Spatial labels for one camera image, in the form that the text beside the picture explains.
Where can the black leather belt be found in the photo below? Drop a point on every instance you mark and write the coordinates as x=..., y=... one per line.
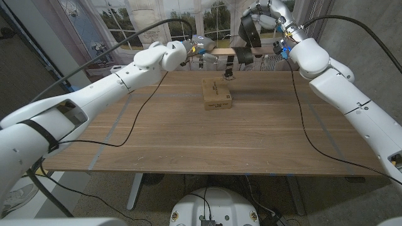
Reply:
x=251, y=34

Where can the black power adapter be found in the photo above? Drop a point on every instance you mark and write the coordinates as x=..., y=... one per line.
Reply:
x=274, y=220

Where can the printed window backdrop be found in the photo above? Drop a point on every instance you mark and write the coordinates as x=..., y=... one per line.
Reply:
x=216, y=19

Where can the grey table leg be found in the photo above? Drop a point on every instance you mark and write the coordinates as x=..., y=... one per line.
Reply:
x=296, y=194

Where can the wooden hanger with metal clips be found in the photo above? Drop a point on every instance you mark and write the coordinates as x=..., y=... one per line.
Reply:
x=224, y=51

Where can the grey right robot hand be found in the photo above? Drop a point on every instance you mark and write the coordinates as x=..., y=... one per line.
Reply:
x=279, y=12

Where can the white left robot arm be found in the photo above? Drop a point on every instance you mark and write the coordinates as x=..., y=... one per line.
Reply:
x=78, y=110

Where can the brown cardboard packing box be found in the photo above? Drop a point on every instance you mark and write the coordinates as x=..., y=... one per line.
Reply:
x=216, y=91

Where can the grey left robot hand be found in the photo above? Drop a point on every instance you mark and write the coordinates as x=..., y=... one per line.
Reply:
x=204, y=42

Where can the white power strip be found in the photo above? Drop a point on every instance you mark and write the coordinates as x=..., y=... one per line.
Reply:
x=117, y=68

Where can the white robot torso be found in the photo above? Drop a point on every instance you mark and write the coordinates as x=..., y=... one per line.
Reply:
x=215, y=207

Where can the black round floor fan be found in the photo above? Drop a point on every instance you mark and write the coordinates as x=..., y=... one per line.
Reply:
x=154, y=179

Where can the white table leg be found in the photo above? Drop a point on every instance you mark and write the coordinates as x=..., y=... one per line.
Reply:
x=135, y=191

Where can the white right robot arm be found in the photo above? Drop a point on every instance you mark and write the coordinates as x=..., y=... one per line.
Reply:
x=345, y=94

